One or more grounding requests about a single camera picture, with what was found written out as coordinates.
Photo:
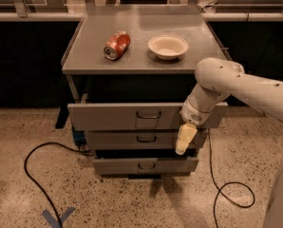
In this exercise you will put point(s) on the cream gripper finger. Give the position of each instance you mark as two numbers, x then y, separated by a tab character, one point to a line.
186	134

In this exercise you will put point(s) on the grey top drawer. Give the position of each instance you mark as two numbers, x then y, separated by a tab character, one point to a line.
125	116

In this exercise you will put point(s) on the grey drawer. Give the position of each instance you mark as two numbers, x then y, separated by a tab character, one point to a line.
131	140
125	116
145	166

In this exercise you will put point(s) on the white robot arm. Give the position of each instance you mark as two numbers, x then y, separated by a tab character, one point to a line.
218	79

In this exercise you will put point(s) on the grey middle drawer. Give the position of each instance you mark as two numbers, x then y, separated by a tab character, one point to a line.
131	140

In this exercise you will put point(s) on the grey drawer cabinet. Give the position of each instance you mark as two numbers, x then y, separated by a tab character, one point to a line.
139	76

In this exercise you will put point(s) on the grey bottom drawer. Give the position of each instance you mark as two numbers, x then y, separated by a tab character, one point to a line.
145	166

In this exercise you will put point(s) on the white paper bowl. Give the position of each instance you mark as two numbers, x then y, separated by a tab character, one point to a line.
168	47

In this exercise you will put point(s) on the crushed red soda can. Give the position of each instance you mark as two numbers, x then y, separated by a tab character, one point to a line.
116	46

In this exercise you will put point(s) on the dark background counter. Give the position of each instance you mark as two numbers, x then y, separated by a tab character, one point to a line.
31	54

